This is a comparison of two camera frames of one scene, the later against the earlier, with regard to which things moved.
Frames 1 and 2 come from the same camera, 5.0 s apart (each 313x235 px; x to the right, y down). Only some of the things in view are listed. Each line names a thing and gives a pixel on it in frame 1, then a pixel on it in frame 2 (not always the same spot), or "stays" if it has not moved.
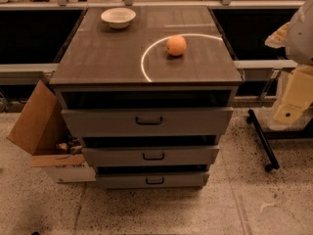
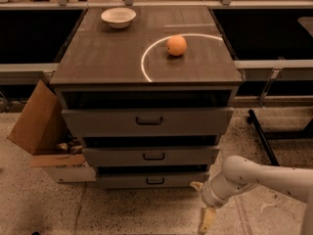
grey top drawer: (113, 122) stays
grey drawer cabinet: (150, 91) stays
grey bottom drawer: (182, 180) stays
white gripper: (301, 36) → (208, 195)
